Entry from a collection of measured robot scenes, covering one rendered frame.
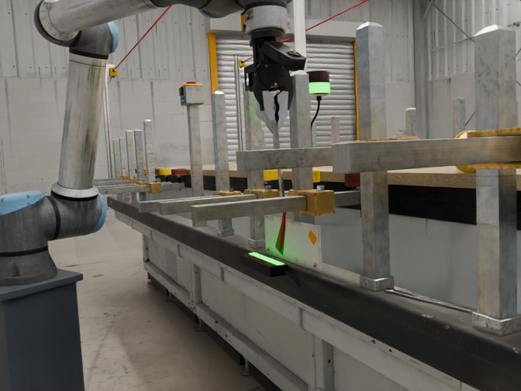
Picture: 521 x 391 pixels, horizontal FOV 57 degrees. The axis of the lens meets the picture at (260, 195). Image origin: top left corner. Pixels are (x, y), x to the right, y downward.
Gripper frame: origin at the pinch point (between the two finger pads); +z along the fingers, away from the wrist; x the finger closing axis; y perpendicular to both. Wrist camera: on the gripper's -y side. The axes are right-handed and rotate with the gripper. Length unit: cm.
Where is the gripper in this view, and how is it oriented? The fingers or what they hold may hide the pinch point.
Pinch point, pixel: (276, 127)
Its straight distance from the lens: 102.7
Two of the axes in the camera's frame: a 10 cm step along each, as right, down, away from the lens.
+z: 0.5, 10.0, 0.8
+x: -9.0, 0.8, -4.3
